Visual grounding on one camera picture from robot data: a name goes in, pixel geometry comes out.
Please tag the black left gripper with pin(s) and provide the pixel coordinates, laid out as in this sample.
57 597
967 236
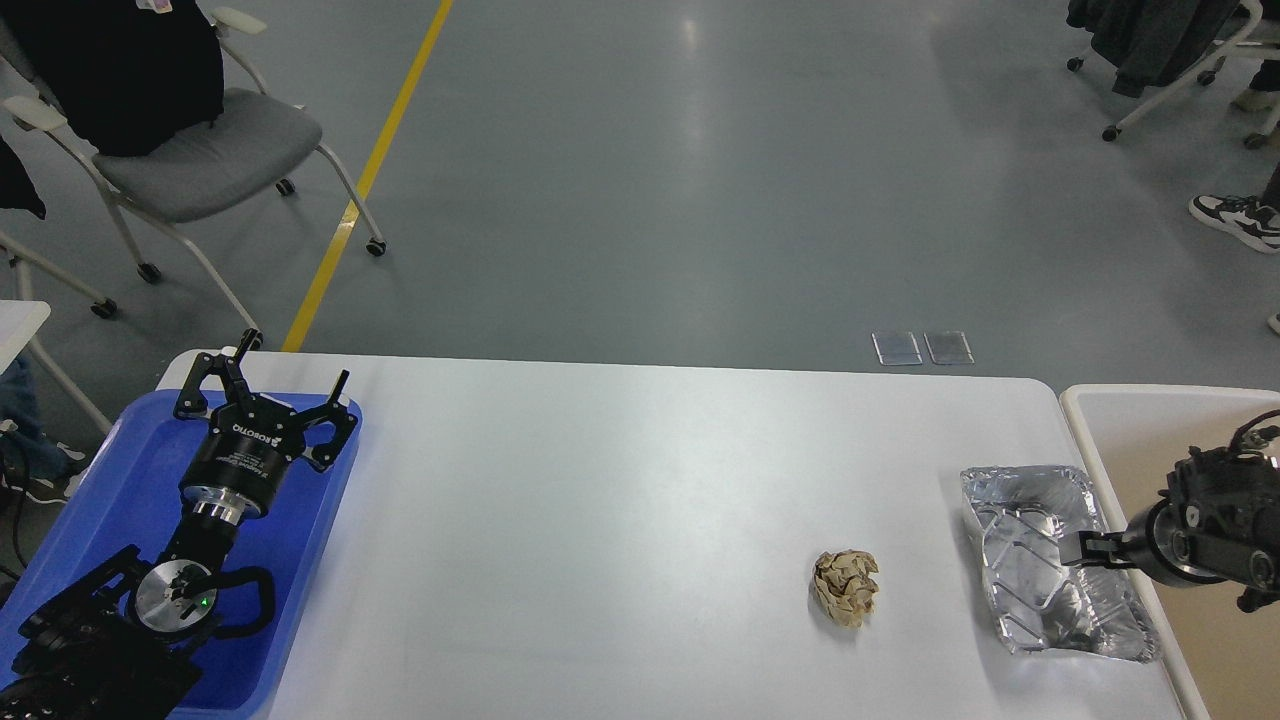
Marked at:
252 443

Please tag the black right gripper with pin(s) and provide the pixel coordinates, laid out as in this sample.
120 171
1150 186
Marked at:
1150 546

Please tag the aluminium foil tray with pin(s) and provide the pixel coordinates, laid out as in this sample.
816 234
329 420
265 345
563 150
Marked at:
1021 519

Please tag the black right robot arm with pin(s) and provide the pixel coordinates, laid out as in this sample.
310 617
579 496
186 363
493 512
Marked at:
1217 521

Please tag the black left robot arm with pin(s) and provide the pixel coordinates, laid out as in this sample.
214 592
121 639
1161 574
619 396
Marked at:
174 584

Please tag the blue plastic tray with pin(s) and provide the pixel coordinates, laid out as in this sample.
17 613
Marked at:
130 495

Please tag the beige plastic bin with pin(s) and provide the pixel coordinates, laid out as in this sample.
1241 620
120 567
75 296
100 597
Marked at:
1222 662

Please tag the crumpled brown paper ball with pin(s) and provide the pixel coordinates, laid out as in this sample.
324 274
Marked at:
844 585

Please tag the right floor plate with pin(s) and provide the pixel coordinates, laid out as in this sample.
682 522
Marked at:
949 348

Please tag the floor plate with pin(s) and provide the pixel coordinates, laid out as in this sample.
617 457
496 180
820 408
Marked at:
897 348
949 348

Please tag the grey office chair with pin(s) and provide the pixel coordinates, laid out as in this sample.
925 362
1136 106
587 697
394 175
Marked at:
205 169

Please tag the left floor plate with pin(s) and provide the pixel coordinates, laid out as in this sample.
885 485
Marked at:
897 348

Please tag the black jacket on chair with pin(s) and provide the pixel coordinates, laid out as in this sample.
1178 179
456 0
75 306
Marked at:
127 79

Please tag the black white sneaker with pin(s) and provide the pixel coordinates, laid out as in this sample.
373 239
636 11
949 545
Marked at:
1245 218

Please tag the white chair with grey coat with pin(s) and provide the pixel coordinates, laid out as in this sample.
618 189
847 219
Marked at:
1169 45

